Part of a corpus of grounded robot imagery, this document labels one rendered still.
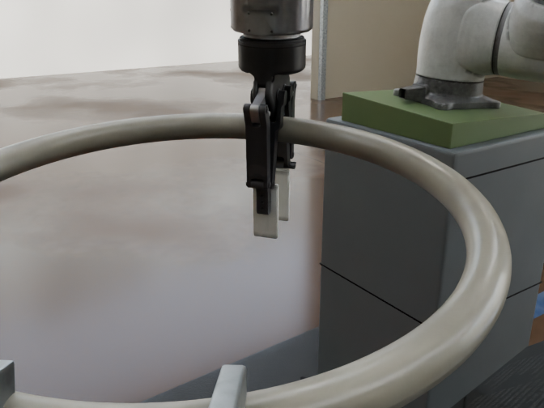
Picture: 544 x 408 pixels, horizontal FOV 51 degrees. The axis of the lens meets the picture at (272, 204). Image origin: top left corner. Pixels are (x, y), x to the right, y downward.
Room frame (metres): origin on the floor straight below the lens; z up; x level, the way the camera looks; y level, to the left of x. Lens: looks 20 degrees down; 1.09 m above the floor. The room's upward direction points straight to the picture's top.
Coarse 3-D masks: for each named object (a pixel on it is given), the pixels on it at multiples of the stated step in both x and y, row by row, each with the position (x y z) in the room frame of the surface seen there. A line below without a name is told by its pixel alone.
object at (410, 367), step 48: (48, 144) 0.58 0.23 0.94; (96, 144) 0.61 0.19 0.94; (336, 144) 0.61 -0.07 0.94; (384, 144) 0.57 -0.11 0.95; (432, 192) 0.49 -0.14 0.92; (480, 192) 0.45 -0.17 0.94; (480, 240) 0.37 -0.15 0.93; (480, 288) 0.31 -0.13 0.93; (432, 336) 0.26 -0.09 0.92; (480, 336) 0.28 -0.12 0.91; (288, 384) 0.23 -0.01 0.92; (336, 384) 0.23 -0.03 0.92; (384, 384) 0.23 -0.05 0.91; (432, 384) 0.25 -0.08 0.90
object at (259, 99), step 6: (258, 90) 0.62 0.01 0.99; (264, 90) 0.62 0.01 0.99; (258, 96) 0.61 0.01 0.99; (264, 96) 0.61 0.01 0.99; (258, 102) 0.60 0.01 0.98; (264, 102) 0.61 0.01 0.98; (252, 108) 0.59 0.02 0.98; (258, 108) 0.59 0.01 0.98; (252, 114) 0.60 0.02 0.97; (258, 114) 0.59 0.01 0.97; (252, 120) 0.60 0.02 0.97; (258, 120) 0.60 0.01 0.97
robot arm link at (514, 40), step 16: (528, 0) 1.17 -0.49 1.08; (512, 16) 1.20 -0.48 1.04; (528, 16) 1.16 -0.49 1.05; (512, 32) 1.20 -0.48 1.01; (528, 32) 1.16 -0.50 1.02; (496, 48) 1.23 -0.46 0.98; (512, 48) 1.20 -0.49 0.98; (528, 48) 1.18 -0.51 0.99; (496, 64) 1.24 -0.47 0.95; (512, 64) 1.22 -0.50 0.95; (528, 64) 1.19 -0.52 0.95; (528, 80) 1.24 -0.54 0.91
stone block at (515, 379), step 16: (528, 352) 0.70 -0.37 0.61; (512, 368) 0.64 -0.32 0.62; (528, 368) 0.60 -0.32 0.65; (480, 384) 0.64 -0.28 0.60; (496, 384) 0.60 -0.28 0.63; (512, 384) 0.56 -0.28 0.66; (528, 384) 0.53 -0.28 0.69; (464, 400) 0.60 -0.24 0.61; (480, 400) 0.56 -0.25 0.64; (496, 400) 0.52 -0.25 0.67; (512, 400) 0.49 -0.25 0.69; (528, 400) 0.47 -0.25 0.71
